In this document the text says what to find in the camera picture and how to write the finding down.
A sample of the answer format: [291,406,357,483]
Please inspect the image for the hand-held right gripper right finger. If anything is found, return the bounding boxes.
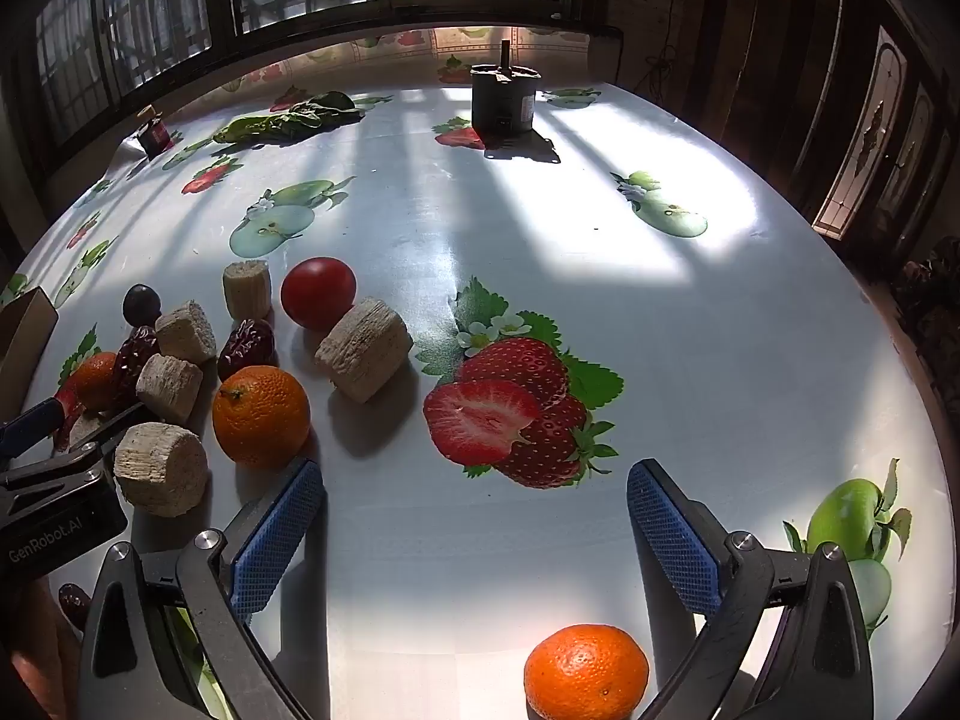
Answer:
[626,459,875,720]

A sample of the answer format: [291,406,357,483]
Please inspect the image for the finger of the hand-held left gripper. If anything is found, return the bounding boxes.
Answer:
[0,396,68,467]
[56,401,147,460]

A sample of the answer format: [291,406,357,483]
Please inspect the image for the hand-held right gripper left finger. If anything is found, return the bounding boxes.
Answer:
[79,456,327,720]

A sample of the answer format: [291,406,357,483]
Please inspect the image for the orange mandarin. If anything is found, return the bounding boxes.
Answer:
[523,624,650,720]
[211,366,312,466]
[73,351,121,413]

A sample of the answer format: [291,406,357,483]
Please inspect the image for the brown cardboard box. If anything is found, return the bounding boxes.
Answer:
[0,287,59,425]

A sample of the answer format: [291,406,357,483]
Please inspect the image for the red date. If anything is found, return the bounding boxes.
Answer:
[111,325,158,410]
[58,583,94,632]
[217,319,277,382]

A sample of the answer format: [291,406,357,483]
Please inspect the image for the red tomato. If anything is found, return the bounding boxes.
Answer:
[280,256,358,332]

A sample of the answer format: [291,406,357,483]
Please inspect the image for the small dark red bottle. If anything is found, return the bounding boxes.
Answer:
[136,106,176,160]

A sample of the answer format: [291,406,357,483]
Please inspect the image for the fruit print tablecloth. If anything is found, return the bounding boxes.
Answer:
[0,26,950,720]

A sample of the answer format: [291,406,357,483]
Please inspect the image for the green leafy vegetable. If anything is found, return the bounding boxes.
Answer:
[213,91,365,145]

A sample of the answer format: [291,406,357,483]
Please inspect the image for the wooden glass panel door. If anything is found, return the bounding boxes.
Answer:
[812,22,955,242]

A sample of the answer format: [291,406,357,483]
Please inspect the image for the black metal motor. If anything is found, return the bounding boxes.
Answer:
[470,39,542,137]

